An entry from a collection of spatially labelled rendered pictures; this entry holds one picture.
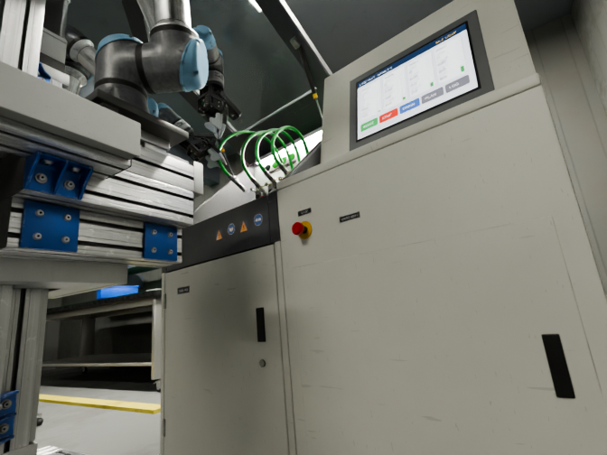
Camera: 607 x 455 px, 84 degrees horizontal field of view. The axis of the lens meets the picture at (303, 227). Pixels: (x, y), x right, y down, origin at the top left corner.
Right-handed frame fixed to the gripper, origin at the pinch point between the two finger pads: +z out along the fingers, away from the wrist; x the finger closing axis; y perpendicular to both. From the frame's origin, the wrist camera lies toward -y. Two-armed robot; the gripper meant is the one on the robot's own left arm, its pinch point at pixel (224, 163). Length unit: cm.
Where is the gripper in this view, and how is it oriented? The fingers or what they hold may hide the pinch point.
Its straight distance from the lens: 150.9
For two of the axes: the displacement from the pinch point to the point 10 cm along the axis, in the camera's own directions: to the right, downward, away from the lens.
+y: -4.9, 5.8, -6.5
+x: 4.7, -4.6, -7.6
